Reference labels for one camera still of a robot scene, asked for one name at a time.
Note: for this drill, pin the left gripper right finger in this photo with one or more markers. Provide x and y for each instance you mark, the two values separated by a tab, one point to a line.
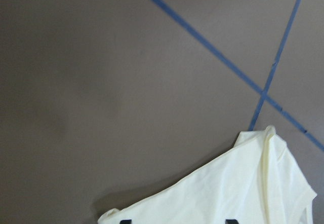
231	219

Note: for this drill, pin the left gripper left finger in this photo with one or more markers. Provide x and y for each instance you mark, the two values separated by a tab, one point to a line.
125	220

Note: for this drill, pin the cream long-sleeve cat shirt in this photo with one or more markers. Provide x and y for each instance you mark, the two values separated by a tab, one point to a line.
258	179

